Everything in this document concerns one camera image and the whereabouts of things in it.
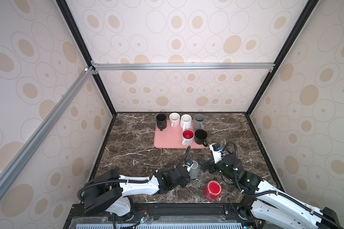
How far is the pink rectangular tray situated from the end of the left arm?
1.18ft

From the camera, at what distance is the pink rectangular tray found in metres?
1.02

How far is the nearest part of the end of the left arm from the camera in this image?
602 mm
